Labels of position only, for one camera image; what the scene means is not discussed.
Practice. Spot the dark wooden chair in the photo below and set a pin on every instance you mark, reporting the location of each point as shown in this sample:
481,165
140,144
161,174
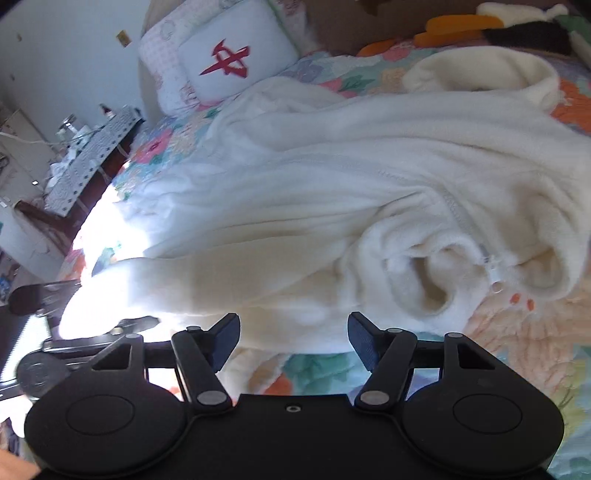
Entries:
46,219

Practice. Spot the person's left forearm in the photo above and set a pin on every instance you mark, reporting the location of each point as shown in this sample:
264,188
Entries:
16,467

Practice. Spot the brown cushion with cloud print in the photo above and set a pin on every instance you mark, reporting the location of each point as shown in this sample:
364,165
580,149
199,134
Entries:
351,27

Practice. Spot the dark rounded object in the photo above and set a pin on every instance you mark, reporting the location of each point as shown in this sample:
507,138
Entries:
27,300

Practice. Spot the yellow wall sticker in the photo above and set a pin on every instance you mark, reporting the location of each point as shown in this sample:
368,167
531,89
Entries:
123,38

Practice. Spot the pink printed pillow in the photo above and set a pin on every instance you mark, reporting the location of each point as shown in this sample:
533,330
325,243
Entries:
161,55

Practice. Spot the duck plush toy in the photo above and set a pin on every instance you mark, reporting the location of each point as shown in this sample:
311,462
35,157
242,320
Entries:
461,23

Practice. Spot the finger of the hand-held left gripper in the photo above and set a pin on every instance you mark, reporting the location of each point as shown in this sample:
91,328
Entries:
138,323

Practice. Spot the table with patterned tablecloth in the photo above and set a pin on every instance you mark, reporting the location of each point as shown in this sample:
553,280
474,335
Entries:
92,157

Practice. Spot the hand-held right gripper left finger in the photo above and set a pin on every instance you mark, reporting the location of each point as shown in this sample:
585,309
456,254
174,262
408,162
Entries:
226,341

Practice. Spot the small brown bottle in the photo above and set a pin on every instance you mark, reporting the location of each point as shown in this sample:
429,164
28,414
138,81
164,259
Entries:
106,111

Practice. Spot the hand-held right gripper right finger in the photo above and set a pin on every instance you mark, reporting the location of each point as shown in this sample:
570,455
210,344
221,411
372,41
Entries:
364,341

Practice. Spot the white cushion with red mark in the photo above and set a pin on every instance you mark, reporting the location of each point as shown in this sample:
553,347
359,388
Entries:
258,27

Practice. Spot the metal pot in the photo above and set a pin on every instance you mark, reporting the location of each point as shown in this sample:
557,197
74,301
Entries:
70,123

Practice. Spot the cream fleece jacket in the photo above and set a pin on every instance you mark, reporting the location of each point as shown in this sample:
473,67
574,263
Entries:
323,161

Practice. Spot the white fluffy garment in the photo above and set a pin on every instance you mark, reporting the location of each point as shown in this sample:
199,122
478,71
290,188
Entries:
27,249

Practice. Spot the floral quilt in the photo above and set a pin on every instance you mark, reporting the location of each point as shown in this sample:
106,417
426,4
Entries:
508,346

